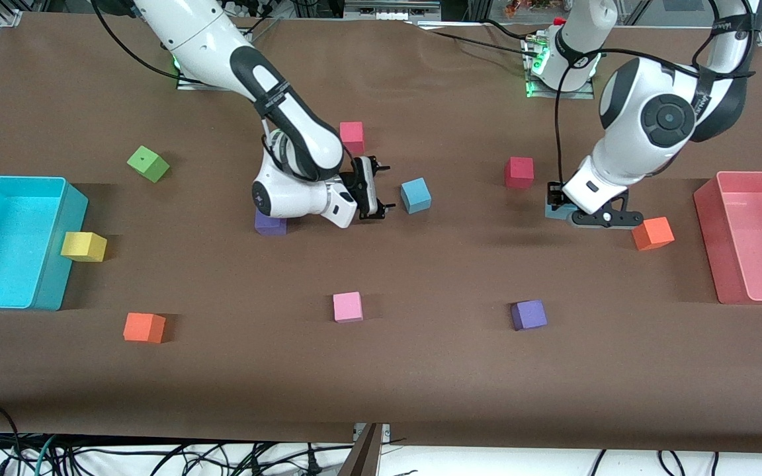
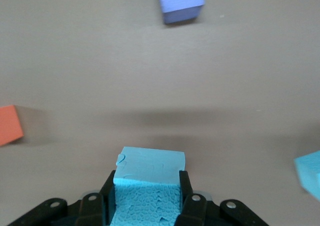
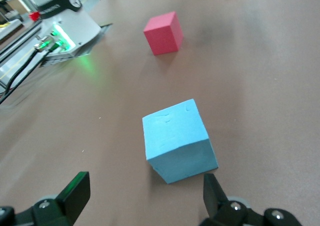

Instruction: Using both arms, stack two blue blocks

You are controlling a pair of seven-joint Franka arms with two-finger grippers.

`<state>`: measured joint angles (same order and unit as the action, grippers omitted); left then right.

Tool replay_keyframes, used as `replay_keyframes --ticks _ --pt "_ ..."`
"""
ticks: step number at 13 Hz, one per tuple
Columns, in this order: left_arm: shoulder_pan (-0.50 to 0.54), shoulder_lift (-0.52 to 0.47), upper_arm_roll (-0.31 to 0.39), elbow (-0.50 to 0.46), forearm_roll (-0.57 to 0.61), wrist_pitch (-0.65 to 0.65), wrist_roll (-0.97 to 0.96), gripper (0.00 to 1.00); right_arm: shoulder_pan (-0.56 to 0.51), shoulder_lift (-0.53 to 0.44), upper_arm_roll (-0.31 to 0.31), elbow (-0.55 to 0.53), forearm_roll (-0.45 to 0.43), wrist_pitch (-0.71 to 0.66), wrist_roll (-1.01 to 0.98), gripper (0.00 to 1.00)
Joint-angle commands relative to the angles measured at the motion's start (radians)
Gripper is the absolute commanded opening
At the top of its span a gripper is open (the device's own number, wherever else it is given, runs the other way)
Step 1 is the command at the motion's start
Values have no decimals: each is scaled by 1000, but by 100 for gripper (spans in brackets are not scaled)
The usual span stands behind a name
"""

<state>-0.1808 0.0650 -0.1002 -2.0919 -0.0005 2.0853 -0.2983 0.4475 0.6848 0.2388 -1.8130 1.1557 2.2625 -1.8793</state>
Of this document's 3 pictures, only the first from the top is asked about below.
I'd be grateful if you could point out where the light blue foam cube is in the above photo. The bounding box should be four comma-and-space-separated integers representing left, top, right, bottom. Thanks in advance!
545, 198, 580, 221
400, 177, 433, 214

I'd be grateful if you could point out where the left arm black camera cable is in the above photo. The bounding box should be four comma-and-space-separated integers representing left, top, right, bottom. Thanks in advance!
553, 0, 755, 187

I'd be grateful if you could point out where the teal floor cable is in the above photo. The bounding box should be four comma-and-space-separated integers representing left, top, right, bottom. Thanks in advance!
32, 434, 59, 476

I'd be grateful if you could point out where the red foam cube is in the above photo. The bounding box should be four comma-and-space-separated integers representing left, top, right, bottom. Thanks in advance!
504, 156, 534, 190
339, 121, 365, 156

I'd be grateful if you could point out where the orange foam cube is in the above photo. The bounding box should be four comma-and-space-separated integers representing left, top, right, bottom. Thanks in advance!
122, 312, 167, 344
630, 216, 675, 252

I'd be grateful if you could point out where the green foam cube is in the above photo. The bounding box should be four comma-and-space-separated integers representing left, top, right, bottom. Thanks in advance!
126, 145, 171, 184

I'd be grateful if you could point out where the long black table cable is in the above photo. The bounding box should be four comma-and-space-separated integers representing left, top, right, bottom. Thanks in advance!
414, 25, 534, 54

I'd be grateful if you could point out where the purple foam cube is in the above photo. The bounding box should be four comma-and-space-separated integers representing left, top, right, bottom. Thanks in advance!
254, 210, 288, 237
511, 299, 548, 332

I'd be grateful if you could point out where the orange background clutter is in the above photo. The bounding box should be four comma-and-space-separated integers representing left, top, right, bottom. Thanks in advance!
503, 0, 570, 19

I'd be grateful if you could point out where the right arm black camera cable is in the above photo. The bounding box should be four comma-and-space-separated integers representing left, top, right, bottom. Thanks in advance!
92, 0, 185, 85

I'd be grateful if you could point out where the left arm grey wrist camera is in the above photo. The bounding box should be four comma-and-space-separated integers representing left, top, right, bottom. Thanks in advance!
568, 198, 644, 230

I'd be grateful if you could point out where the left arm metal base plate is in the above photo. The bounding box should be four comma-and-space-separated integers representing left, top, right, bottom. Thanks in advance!
525, 33, 595, 100

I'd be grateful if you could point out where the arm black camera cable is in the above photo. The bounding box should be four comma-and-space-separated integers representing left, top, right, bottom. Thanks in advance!
92, 0, 185, 85
553, 0, 755, 187

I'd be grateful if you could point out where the grey metal frame piece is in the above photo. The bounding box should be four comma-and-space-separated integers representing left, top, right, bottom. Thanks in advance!
343, 0, 441, 22

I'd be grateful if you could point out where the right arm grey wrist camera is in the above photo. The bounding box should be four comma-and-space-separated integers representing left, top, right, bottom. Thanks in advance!
348, 157, 382, 219

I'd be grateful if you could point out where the pink plastic bin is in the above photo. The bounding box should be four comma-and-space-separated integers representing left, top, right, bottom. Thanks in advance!
693, 171, 762, 305

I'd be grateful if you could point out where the pink foam cube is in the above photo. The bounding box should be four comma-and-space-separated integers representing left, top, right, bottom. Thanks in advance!
333, 292, 364, 324

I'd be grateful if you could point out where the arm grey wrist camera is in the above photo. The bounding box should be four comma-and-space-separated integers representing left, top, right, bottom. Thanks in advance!
568, 198, 644, 230
348, 157, 382, 219

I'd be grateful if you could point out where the yellow foam cube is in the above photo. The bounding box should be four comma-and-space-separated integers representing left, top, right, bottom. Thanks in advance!
60, 231, 108, 263

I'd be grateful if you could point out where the silver table edge bracket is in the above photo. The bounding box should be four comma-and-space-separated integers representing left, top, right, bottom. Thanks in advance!
353, 423, 392, 442

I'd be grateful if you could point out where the brown table cover sheet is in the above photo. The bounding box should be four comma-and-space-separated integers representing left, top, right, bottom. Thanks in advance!
0, 12, 762, 457

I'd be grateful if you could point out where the dark metal post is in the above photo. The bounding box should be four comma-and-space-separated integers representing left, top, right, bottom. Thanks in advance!
337, 423, 383, 476

